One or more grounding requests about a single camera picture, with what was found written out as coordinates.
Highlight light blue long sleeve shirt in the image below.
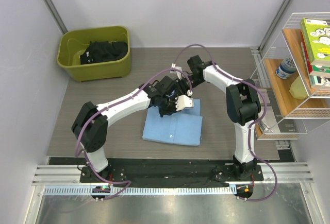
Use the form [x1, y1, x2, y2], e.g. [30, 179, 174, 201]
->
[142, 99, 203, 146]

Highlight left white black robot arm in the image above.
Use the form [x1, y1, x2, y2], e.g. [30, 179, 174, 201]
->
[71, 76, 183, 182]

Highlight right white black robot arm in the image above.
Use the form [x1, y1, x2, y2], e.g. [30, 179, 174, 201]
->
[187, 55, 261, 180]

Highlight teal book stack bottom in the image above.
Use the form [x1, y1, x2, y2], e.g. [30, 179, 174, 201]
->
[309, 65, 329, 89]

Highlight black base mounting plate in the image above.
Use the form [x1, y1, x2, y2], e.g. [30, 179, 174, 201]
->
[47, 157, 265, 183]

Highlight olive green plastic bin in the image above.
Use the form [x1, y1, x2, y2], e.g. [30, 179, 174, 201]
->
[57, 26, 131, 82]

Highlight black clothes in bin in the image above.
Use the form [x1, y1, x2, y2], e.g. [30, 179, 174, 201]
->
[79, 41, 128, 65]

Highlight blue white ceramic cup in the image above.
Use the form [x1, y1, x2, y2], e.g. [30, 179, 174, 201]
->
[275, 57, 296, 80]

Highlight pale yellow green object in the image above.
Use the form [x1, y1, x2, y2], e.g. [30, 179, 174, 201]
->
[289, 76, 309, 100]

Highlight red book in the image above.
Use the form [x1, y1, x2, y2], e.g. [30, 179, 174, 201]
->
[300, 31, 313, 75]

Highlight green book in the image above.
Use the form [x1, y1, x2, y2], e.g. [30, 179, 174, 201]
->
[301, 18, 329, 66]

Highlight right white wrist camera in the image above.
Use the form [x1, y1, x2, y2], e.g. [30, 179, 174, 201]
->
[170, 63, 184, 80]

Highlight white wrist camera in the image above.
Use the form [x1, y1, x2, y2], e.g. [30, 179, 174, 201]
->
[170, 63, 184, 80]
[175, 90, 194, 112]

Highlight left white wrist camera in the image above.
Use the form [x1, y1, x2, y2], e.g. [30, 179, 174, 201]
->
[175, 90, 194, 112]

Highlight white wire shelf rack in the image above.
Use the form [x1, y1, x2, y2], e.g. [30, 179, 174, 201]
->
[251, 12, 329, 140]

